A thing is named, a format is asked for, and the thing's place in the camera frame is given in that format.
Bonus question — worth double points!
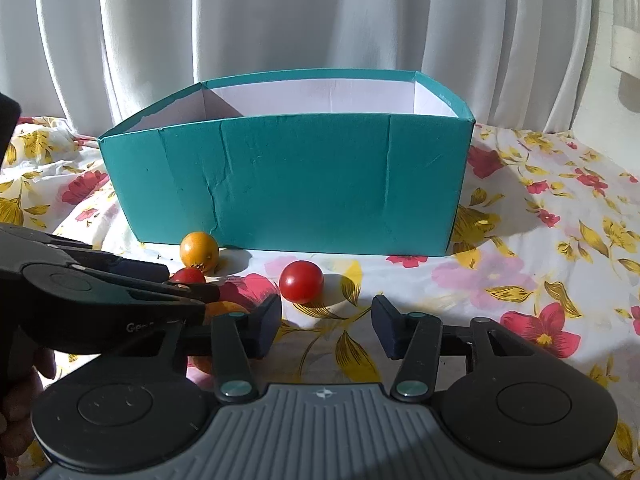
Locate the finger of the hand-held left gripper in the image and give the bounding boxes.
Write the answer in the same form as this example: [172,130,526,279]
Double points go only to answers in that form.
[124,282,222,307]
[50,242,172,285]

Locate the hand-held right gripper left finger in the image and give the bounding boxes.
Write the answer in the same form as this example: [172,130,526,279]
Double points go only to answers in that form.
[149,293,284,405]

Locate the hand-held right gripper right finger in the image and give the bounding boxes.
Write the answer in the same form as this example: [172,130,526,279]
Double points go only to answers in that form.
[370,294,549,404]

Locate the red cherry tomato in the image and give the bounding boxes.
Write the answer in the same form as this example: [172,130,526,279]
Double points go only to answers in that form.
[169,267,207,286]
[278,260,325,305]

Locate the orange mandarin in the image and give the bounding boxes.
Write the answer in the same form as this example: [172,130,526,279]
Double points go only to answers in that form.
[187,300,252,377]

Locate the teal cardboard box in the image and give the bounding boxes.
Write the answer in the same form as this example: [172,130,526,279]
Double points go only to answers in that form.
[97,68,475,257]

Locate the person's left hand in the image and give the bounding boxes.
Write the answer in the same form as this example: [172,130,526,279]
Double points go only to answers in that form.
[0,349,57,461]

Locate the yellow cherry tomato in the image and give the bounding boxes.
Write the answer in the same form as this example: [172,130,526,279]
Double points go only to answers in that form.
[179,231,220,270]

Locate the floral tablecloth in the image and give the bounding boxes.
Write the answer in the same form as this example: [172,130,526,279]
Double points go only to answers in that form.
[0,114,640,480]

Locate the white curtain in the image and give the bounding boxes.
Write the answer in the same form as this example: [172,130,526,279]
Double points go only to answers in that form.
[0,0,640,137]

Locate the white wall fixture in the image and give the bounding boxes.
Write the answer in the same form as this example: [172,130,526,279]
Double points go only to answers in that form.
[609,24,640,107]

